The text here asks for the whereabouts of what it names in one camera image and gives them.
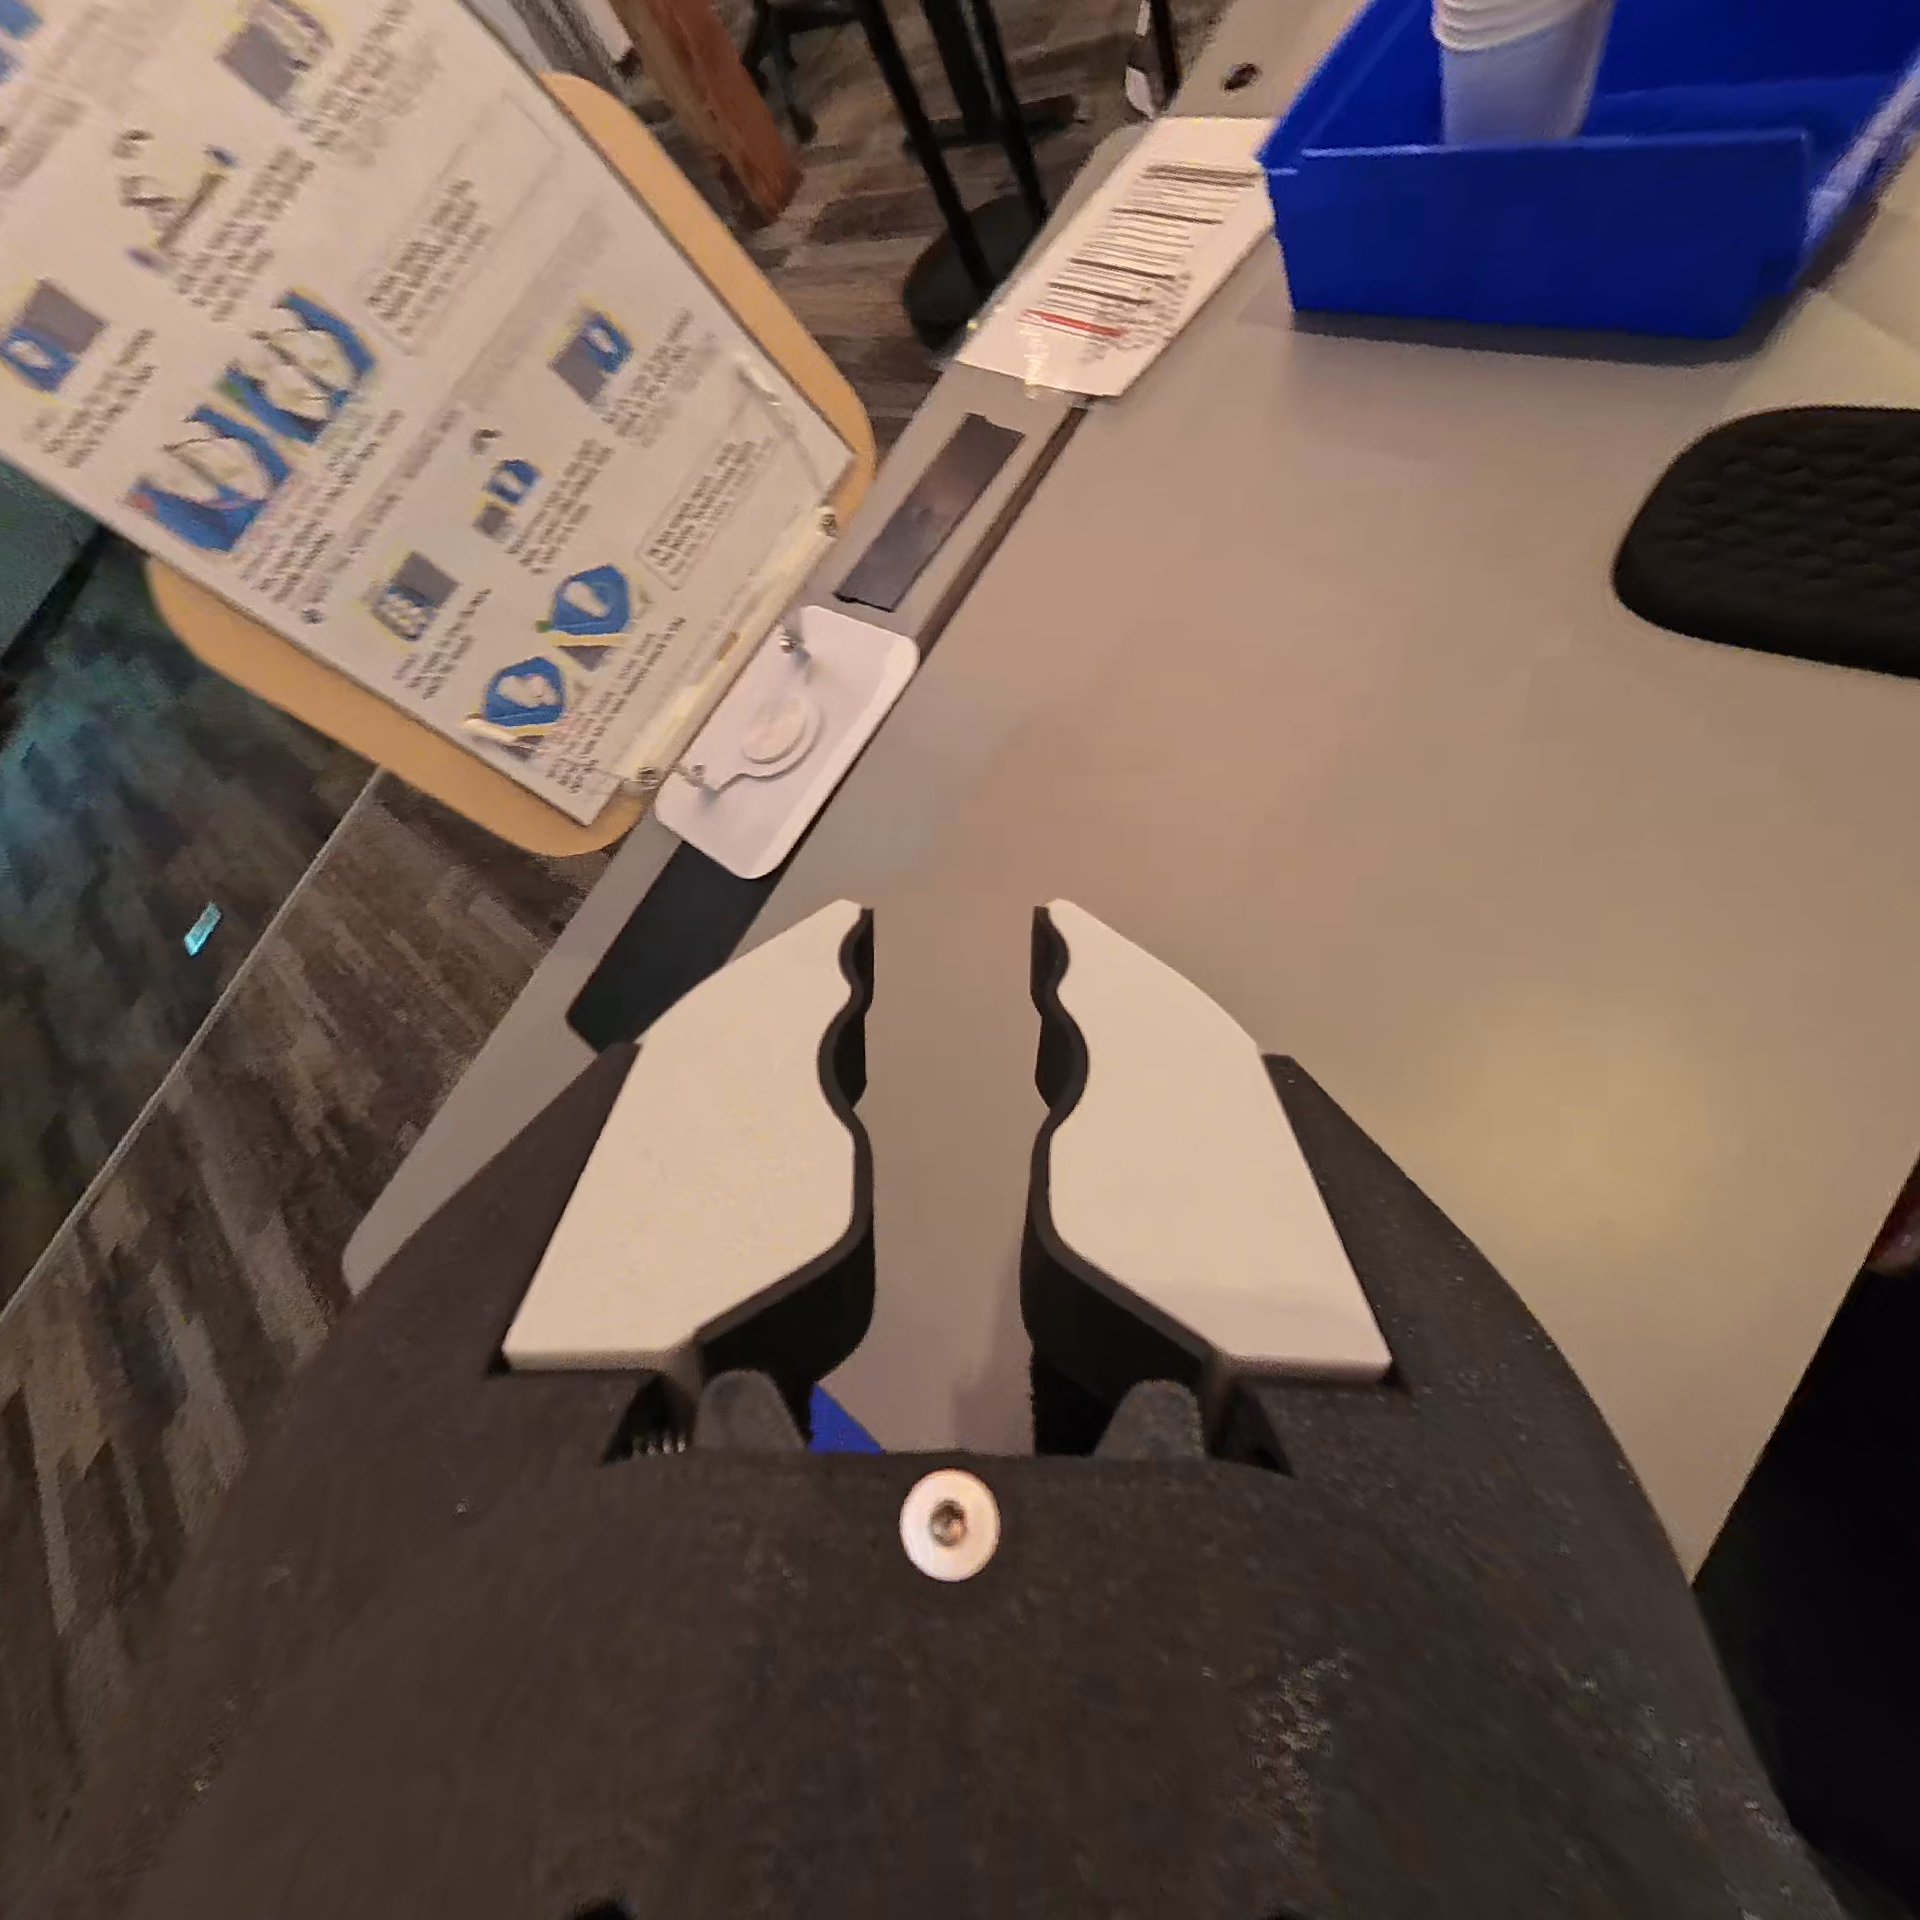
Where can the black monitor floor stand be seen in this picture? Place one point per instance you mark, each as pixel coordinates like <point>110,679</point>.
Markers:
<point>960,283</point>

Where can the laminated printed paper sheet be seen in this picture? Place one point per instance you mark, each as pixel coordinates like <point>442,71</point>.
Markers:
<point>1154,224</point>

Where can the black office chair base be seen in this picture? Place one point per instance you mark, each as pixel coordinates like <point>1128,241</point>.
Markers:
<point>772,60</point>

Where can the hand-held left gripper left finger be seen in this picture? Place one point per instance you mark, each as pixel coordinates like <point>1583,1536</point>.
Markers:
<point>704,1184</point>

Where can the person's dark clothing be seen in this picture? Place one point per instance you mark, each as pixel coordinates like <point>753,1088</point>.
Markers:
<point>1828,1576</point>

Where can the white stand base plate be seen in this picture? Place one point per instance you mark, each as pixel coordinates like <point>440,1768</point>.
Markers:
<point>840,704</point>

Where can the white printed instruction sheet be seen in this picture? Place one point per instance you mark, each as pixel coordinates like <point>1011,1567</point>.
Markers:
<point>376,224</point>

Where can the black rounded mesh object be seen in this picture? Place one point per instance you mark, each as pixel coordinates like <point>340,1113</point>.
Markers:
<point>1786,539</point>

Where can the blue plastic bin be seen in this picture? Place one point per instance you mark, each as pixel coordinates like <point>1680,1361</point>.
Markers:
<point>840,1424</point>
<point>1500,241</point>

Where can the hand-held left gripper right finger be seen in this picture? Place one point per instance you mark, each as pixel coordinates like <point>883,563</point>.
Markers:
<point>1200,1200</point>

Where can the stack of white paper cups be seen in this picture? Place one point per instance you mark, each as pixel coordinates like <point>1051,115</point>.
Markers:
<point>1516,90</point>

